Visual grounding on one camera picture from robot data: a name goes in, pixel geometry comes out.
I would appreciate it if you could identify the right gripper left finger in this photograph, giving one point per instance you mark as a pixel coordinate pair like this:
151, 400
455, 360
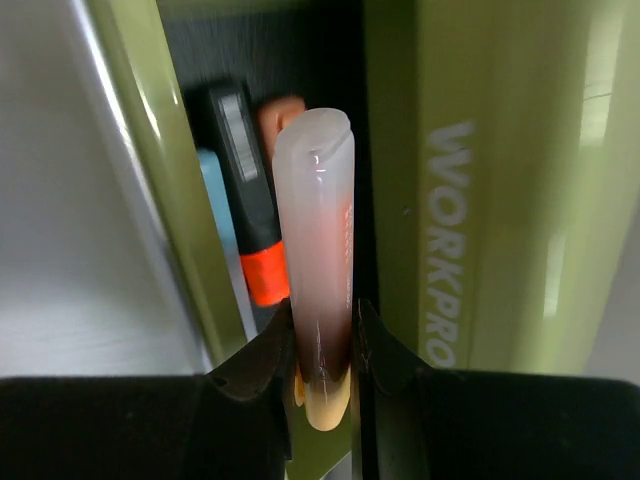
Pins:
230, 423

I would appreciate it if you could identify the orange capped grey highlighter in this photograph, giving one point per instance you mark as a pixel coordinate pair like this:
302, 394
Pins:
276, 115

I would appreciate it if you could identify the blue capped highlighter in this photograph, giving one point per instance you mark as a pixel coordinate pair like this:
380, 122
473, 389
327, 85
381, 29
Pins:
218, 200

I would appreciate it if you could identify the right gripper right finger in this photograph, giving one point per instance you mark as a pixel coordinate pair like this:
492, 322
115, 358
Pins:
413, 421

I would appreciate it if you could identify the orange black highlighter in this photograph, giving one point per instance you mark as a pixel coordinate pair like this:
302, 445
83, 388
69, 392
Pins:
249, 190

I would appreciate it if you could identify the yellow capped pink highlighter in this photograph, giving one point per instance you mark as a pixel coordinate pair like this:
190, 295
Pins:
314, 177

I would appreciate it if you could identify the green drawer cabinet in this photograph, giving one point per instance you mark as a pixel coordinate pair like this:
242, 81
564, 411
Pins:
552, 88

